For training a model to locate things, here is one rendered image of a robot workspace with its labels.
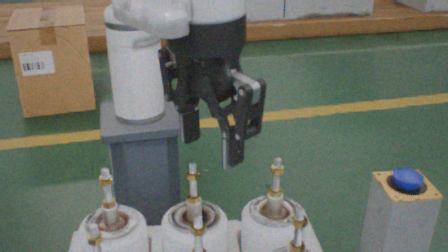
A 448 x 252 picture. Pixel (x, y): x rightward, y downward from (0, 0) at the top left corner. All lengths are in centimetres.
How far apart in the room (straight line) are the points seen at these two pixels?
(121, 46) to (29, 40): 82
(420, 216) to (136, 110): 48
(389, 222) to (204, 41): 38
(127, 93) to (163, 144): 11
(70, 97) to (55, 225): 62
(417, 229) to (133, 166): 48
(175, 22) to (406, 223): 44
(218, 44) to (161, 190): 52
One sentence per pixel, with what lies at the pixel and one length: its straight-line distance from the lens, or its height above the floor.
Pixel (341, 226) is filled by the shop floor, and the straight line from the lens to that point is 109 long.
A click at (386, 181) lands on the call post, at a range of 68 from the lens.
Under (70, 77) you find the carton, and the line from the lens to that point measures 161.
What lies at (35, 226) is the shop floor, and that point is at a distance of 114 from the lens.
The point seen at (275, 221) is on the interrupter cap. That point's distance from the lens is 67.
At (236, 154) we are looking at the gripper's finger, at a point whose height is 44.
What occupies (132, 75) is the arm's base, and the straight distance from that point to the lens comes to 80.
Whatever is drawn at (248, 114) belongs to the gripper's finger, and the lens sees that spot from 41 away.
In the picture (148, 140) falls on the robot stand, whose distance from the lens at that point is 83.
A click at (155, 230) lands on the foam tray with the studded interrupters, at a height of 18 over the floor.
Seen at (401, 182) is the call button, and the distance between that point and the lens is 66.
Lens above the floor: 67
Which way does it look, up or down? 27 degrees down
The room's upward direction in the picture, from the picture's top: straight up
